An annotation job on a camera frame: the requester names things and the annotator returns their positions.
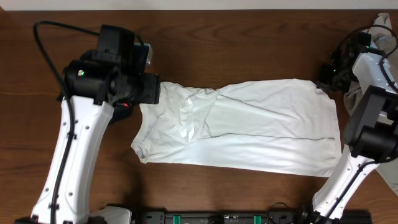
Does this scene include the black shorts with red waistband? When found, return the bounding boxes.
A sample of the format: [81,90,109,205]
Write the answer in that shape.
[55,93,134,125]

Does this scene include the white printed t-shirt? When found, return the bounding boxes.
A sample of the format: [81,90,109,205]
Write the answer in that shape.
[131,79,341,177]

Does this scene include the khaki beige garment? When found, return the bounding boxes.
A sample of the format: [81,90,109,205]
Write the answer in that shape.
[337,13,397,194]

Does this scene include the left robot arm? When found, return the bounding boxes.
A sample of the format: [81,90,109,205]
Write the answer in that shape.
[19,25,160,224]

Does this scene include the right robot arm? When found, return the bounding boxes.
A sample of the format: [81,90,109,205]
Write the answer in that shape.
[298,27,397,223]

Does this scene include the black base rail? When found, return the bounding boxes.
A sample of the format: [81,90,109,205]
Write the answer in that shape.
[133,208,373,224]

